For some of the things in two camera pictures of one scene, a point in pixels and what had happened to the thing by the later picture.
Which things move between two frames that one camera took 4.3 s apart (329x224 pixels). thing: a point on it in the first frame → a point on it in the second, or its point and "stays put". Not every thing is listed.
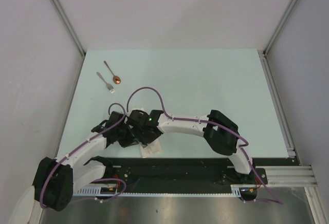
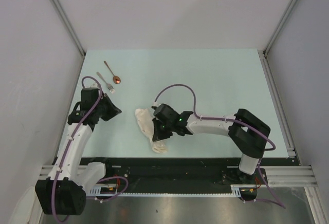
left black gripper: [130, 140] → [113, 111]
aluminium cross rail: [289, 175] stays put
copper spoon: [116, 79] stays put
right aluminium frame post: [263, 54] stays put
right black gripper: [144, 141] → [158, 135]
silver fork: [111, 89] stays put
